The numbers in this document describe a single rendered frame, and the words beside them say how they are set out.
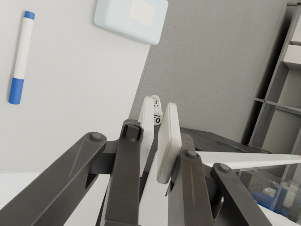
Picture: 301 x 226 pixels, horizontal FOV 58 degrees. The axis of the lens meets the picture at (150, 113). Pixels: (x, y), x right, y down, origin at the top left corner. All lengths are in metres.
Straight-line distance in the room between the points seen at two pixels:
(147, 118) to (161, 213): 0.52
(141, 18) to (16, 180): 0.36
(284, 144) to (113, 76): 3.54
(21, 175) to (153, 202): 0.32
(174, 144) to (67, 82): 0.37
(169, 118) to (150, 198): 0.51
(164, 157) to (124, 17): 0.38
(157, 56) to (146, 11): 1.30
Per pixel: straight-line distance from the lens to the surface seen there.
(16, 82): 0.45
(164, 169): 0.17
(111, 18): 0.49
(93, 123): 0.57
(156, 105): 0.23
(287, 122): 4.00
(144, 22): 0.55
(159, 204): 0.68
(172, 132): 0.17
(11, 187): 0.51
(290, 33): 3.77
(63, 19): 0.49
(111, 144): 0.15
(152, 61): 1.81
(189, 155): 0.15
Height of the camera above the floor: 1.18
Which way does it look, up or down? 38 degrees down
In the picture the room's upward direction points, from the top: 111 degrees clockwise
